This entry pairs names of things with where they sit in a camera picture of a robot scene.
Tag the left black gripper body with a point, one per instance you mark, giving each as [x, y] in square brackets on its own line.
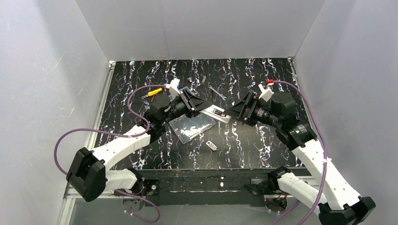
[188, 102]

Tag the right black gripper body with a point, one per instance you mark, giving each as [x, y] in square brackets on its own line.
[248, 107]

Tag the white remote control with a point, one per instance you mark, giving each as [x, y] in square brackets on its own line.
[216, 113]

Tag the white remote battery cover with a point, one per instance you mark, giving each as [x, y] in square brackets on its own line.
[211, 145]

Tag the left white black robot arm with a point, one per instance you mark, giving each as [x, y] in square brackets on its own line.
[90, 173]

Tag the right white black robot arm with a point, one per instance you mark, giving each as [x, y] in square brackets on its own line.
[335, 202]

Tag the clear plastic screw box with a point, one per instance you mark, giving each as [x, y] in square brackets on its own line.
[187, 129]

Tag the silver open-end wrench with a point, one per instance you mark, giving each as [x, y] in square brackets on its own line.
[216, 92]

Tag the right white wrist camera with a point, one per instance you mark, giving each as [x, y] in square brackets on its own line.
[265, 90]

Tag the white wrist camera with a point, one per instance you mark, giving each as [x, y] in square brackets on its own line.
[265, 90]
[173, 87]

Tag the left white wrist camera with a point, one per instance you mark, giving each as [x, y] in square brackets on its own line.
[173, 87]

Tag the yellow handled screwdriver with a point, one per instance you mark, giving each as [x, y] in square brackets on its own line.
[153, 93]

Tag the black front mounting rail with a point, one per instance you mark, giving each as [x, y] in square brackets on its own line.
[213, 187]

